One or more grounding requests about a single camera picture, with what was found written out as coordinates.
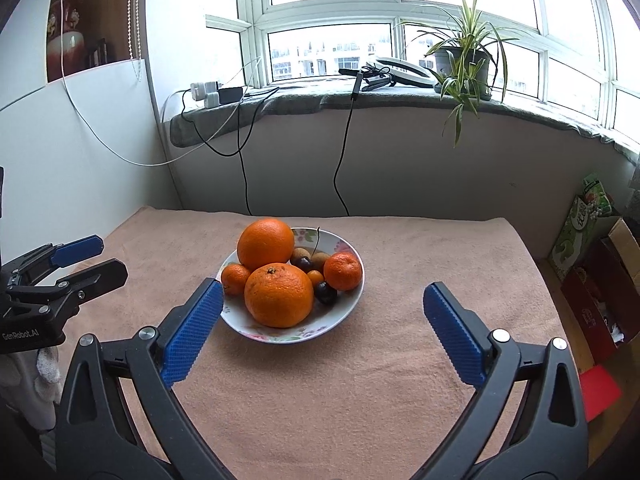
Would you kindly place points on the large orange with star stem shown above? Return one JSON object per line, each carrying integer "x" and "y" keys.
{"x": 278, "y": 296}

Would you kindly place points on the red ceramic vase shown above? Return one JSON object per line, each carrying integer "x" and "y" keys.
{"x": 65, "y": 35}

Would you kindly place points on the person's left hand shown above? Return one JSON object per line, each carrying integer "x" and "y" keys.
{"x": 47, "y": 370}

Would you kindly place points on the grey windowsill cloth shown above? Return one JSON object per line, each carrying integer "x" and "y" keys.
{"x": 325, "y": 105}

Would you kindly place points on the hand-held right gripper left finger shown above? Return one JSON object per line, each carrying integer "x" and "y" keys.
{"x": 192, "y": 330}

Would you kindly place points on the black power adapter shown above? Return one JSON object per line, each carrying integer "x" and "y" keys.
{"x": 230, "y": 94}

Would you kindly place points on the small mandarin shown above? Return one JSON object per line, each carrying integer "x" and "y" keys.
{"x": 234, "y": 278}

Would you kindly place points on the large white power adapter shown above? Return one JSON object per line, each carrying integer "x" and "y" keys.
{"x": 202, "y": 89}

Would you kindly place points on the white panel board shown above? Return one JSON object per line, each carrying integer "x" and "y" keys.
{"x": 75, "y": 135}

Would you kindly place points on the cardboard box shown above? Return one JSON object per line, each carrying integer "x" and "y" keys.
{"x": 622, "y": 237}

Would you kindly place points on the pink blanket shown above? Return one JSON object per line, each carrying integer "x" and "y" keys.
{"x": 350, "y": 385}

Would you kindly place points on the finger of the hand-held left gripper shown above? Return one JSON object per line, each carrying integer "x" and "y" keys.
{"x": 75, "y": 252}
{"x": 100, "y": 272}

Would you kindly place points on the white window frame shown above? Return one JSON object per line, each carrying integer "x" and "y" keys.
{"x": 400, "y": 5}

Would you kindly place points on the small white power adapter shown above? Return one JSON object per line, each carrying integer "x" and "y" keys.
{"x": 211, "y": 101}

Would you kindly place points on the red flat sheet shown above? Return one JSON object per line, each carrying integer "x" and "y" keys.
{"x": 600, "y": 392}

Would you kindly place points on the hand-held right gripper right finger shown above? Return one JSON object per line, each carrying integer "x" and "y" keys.
{"x": 452, "y": 330}

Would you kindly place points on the dark red box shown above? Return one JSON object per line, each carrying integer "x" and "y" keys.
{"x": 595, "y": 310}

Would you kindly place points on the wooden cabinet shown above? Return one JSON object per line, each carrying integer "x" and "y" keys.
{"x": 100, "y": 10}

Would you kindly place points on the green printed package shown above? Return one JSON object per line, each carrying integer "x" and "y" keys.
{"x": 580, "y": 230}

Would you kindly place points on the dark red cherry with stem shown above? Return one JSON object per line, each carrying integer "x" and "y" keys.
{"x": 301, "y": 263}

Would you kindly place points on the small brown-green fruit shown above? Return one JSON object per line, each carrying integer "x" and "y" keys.
{"x": 320, "y": 259}
{"x": 299, "y": 252}

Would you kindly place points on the tiny orange kumquat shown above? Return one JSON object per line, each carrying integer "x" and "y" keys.
{"x": 315, "y": 276}

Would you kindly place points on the medium tangerine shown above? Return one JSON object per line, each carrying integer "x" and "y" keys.
{"x": 343, "y": 271}

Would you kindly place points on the large round orange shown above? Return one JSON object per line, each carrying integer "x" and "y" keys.
{"x": 265, "y": 242}

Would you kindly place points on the potted spider plant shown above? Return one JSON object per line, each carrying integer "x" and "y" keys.
{"x": 465, "y": 60}

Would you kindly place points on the white floral plate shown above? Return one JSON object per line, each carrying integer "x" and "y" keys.
{"x": 345, "y": 307}

